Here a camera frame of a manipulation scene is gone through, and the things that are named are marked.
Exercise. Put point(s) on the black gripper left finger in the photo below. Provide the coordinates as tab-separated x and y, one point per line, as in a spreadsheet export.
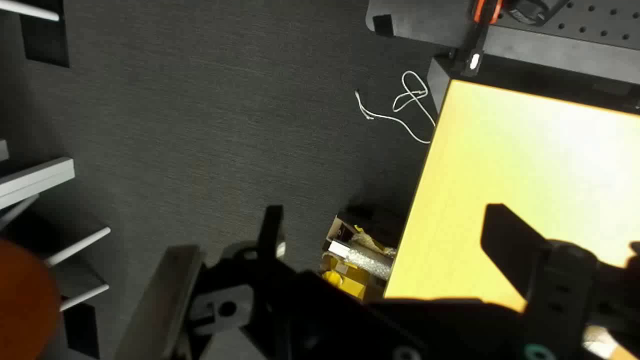
272	232

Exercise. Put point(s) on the orange chair with white legs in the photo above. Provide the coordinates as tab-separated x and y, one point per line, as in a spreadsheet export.
23	301

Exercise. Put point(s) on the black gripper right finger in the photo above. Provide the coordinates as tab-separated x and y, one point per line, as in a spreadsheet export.
526	267

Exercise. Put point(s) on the white metal frame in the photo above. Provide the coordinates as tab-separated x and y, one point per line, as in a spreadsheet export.
33	178

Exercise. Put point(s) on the yellow and silver object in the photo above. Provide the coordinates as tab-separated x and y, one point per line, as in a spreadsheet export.
346	271

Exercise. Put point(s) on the black perforated mounting platform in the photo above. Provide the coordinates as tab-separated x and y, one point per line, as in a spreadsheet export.
573	41

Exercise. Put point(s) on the orange clamp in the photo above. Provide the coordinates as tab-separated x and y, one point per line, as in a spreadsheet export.
488	11

